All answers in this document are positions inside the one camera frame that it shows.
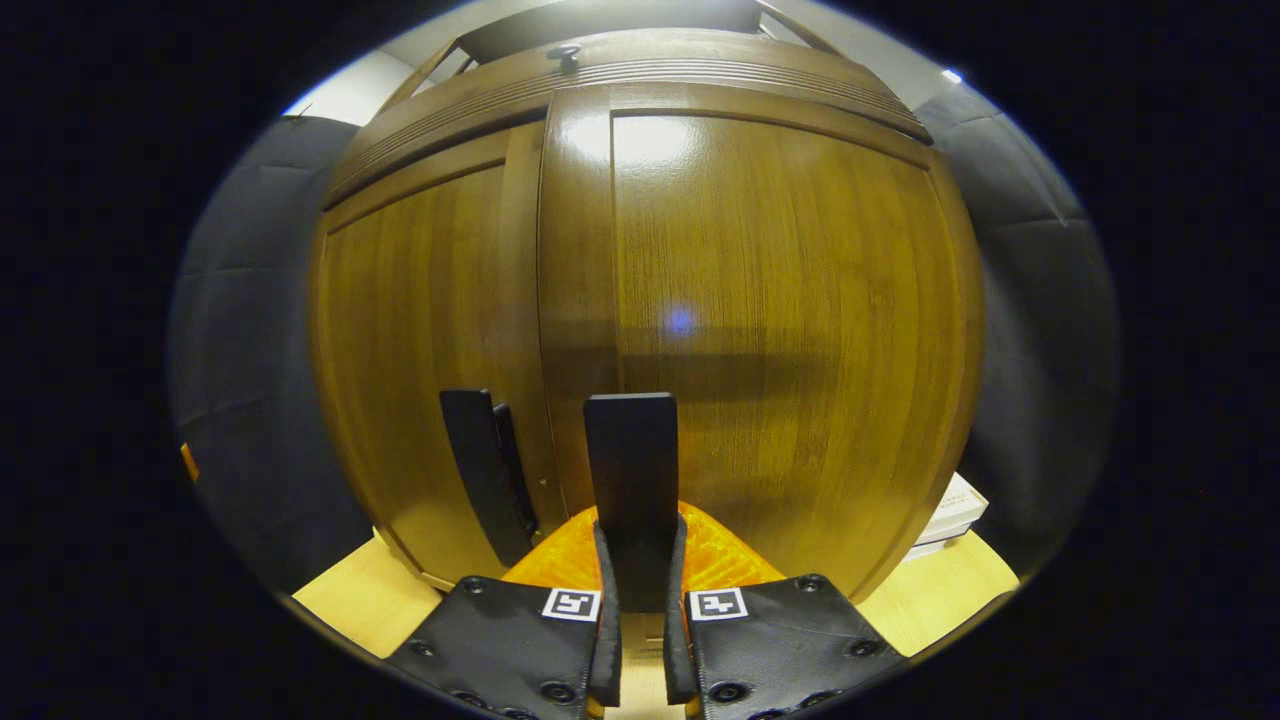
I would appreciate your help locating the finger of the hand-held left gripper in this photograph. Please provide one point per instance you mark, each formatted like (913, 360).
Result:
(189, 462)

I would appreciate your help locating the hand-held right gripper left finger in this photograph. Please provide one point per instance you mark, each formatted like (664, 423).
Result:
(500, 640)

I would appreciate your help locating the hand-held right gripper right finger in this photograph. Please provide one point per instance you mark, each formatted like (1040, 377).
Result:
(780, 650)

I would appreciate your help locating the wooden cabinet door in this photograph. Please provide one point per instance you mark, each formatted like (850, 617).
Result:
(780, 300)
(420, 320)

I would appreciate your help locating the wooden double-door shoe cabinet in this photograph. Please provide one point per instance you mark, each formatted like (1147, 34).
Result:
(760, 300)

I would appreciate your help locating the wooden cabinet drawer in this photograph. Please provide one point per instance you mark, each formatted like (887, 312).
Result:
(640, 70)

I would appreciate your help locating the white cardboard box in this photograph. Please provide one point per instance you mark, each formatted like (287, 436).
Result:
(955, 505)

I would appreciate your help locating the black drawer knob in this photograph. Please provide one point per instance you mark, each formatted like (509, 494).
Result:
(565, 52)

